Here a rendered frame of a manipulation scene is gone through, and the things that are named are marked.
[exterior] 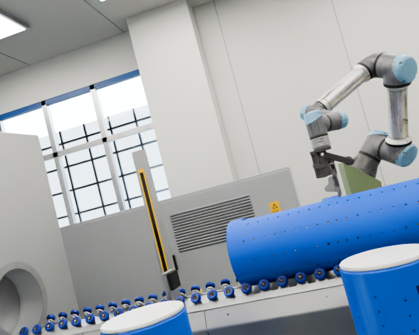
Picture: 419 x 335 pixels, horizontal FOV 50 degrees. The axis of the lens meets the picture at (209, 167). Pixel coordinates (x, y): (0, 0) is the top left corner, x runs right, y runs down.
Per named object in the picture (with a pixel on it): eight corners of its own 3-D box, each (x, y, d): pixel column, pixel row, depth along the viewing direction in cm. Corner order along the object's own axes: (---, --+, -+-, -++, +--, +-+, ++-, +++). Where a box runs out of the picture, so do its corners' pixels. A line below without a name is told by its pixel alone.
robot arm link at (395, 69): (394, 154, 228) (391, 48, 203) (420, 163, 216) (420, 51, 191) (377, 163, 224) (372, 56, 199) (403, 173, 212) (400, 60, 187)
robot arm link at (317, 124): (326, 107, 184) (310, 110, 180) (334, 133, 183) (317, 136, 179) (314, 113, 191) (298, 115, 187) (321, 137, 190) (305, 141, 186)
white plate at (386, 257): (349, 273, 130) (350, 277, 130) (445, 250, 128) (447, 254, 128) (332, 259, 158) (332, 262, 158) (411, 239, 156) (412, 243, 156)
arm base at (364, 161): (346, 168, 239) (356, 151, 238) (374, 181, 233) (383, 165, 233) (345, 163, 224) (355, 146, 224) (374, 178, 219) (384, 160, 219)
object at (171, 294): (177, 302, 209) (169, 269, 210) (185, 300, 208) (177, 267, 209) (169, 308, 199) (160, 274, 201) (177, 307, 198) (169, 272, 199)
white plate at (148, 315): (157, 299, 168) (157, 302, 168) (86, 327, 151) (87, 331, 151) (199, 300, 146) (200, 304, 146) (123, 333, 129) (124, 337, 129)
